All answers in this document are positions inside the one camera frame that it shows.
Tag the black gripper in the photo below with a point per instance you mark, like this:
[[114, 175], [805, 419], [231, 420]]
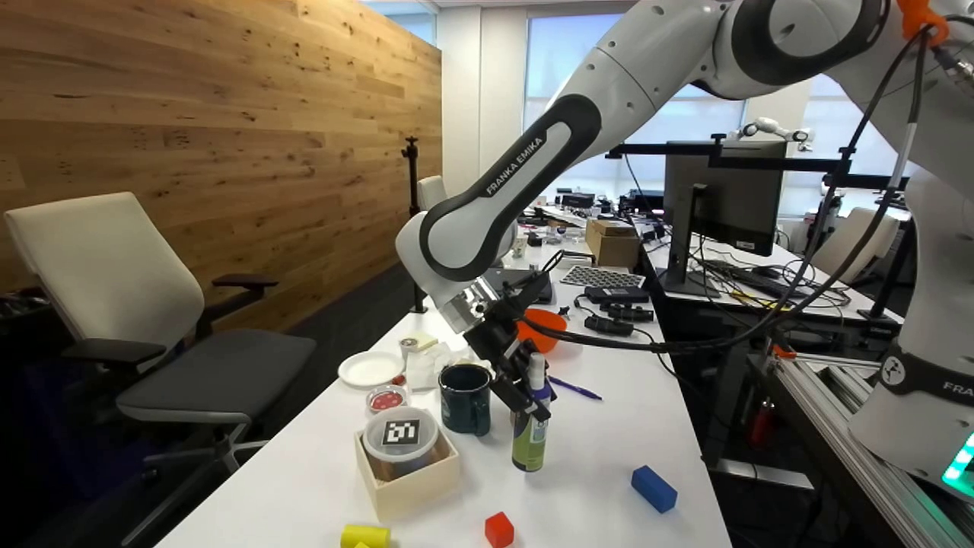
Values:
[[519, 376]]

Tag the blue bottle with white cap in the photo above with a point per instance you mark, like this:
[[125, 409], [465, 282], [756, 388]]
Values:
[[529, 449]]

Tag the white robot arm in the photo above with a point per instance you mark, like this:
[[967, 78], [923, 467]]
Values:
[[909, 70]]

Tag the dark green mug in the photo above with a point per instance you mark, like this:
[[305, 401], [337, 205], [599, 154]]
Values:
[[466, 401]]

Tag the blue pen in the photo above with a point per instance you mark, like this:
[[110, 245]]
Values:
[[581, 390]]

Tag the orange plastic bowl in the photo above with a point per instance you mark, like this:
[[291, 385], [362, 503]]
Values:
[[540, 331]]

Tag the black power adapter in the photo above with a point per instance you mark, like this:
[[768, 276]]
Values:
[[608, 327]]

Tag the black keyboard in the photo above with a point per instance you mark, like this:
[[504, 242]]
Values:
[[588, 276]]

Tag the round tagged tin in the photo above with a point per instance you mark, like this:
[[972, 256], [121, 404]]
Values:
[[401, 440]]

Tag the red lid dish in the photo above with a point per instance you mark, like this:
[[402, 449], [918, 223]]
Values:
[[386, 401]]

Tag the red block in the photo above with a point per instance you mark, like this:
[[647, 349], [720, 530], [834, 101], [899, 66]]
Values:
[[500, 530]]

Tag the white paper plate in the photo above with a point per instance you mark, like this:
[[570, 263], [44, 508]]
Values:
[[370, 370]]

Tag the blue block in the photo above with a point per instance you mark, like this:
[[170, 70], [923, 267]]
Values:
[[652, 489]]

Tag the cardboard box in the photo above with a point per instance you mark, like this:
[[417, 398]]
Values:
[[612, 242]]

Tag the far white office chair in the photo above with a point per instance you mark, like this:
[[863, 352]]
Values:
[[432, 191]]

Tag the white office chair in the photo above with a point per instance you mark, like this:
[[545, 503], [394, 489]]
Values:
[[432, 191], [839, 245], [131, 302]]

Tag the yellow block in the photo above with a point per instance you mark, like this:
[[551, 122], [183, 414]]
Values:
[[367, 536]]

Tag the black tripod stand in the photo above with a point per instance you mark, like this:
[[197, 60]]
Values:
[[410, 154]]

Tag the black computer monitor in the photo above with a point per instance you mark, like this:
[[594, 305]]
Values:
[[720, 191]]

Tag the right white office chair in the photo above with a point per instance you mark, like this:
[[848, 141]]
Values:
[[839, 245]]

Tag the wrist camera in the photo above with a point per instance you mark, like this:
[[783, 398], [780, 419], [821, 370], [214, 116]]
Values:
[[466, 309]]

